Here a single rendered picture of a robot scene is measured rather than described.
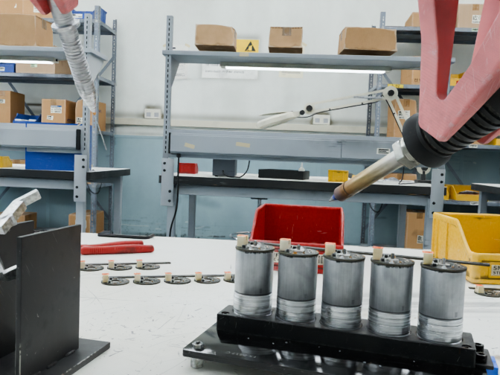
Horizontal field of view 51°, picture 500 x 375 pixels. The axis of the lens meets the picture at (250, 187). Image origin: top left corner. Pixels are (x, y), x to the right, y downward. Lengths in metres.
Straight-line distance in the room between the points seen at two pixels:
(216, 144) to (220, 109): 2.17
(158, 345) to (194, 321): 0.05
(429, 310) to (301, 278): 0.07
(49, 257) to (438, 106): 0.20
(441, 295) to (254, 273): 0.11
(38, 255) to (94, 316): 0.13
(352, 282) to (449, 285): 0.05
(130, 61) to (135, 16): 0.39
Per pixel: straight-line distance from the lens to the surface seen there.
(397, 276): 0.31
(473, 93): 0.20
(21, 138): 2.86
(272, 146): 2.55
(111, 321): 0.39
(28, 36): 2.96
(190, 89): 4.79
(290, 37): 2.67
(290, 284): 0.32
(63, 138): 2.77
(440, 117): 0.21
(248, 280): 0.33
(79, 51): 0.34
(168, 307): 0.42
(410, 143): 0.23
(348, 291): 0.32
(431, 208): 2.67
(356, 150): 2.57
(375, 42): 2.69
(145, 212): 4.86
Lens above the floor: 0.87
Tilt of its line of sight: 4 degrees down
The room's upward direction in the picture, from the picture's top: 2 degrees clockwise
